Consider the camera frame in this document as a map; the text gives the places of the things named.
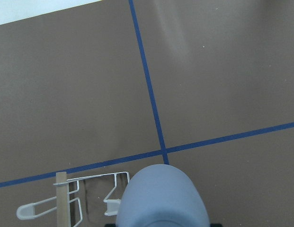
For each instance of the light blue plastic cup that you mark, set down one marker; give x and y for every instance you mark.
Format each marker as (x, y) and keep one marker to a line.
(161, 196)

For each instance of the white wire cup holder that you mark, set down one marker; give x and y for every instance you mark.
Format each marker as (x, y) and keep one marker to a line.
(64, 189)

